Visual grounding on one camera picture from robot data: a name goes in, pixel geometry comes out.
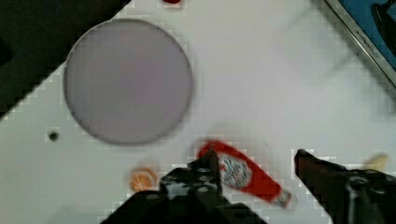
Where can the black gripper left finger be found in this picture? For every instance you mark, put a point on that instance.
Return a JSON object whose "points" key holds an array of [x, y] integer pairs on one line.
{"points": [[201, 173]]}

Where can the grey round plate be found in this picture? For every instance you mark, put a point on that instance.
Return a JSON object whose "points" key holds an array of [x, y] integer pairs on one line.
{"points": [[128, 82]]}

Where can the orange slice toy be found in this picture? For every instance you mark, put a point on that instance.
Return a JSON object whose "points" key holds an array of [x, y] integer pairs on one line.
{"points": [[142, 179]]}

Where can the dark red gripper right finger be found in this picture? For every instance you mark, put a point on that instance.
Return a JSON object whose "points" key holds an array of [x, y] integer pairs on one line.
{"points": [[356, 196]]}

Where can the black oven door handle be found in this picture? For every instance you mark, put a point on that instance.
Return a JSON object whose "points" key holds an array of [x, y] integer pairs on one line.
{"points": [[385, 24]]}

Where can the small red tomato toy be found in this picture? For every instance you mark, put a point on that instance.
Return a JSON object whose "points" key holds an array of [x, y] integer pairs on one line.
{"points": [[172, 1]]}

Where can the red ketchup bottle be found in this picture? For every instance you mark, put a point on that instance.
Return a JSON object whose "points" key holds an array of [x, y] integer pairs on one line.
{"points": [[238, 171]]}

